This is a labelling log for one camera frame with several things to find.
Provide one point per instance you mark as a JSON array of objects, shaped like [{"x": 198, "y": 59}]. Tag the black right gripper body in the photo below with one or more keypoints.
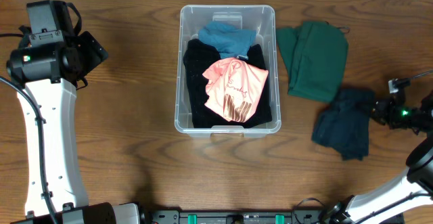
[{"x": 392, "y": 114}]

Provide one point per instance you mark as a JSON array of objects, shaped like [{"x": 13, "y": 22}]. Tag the black sparkly knit garment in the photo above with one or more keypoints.
[{"x": 197, "y": 58}]

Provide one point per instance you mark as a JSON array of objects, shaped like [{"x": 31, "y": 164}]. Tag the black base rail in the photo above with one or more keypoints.
[{"x": 182, "y": 217}]

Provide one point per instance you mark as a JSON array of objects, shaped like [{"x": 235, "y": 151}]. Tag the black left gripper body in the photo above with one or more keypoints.
[{"x": 92, "y": 50}]

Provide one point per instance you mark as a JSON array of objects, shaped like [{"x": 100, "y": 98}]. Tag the light blue denim garment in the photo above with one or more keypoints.
[{"x": 228, "y": 40}]

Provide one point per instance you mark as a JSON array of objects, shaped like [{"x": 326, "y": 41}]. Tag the pink printed t-shirt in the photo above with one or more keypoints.
[{"x": 234, "y": 88}]

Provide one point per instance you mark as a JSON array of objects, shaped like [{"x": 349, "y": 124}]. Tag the dark navy garment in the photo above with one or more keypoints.
[{"x": 344, "y": 126}]

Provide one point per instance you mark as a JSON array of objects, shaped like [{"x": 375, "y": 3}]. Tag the dark green garment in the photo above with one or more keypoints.
[{"x": 314, "y": 54}]

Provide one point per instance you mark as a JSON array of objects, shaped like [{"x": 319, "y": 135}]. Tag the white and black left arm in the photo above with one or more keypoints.
[{"x": 46, "y": 70}]

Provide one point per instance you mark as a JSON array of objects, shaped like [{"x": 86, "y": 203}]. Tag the clear plastic storage bin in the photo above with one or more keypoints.
[{"x": 260, "y": 18}]

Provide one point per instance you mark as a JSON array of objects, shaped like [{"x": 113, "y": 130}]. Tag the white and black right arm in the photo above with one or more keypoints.
[{"x": 412, "y": 188}]

